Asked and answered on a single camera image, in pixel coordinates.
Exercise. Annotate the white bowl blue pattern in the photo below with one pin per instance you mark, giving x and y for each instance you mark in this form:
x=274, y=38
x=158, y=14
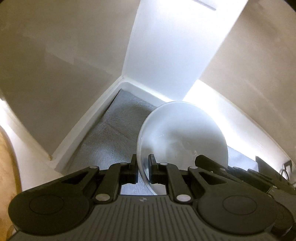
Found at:
x=176, y=133

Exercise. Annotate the wooden cutting board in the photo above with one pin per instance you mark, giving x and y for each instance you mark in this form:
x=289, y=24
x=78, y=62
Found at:
x=10, y=183

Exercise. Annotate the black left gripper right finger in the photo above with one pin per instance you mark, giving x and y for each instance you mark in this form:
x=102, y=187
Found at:
x=224, y=204

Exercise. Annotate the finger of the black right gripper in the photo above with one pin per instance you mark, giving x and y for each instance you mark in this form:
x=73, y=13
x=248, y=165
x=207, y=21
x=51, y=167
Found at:
x=254, y=173
x=209, y=165

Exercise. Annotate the grey drying mat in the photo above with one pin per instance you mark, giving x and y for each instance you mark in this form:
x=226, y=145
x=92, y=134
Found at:
x=113, y=139

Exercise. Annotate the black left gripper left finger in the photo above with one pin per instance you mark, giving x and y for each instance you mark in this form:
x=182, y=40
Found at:
x=65, y=203

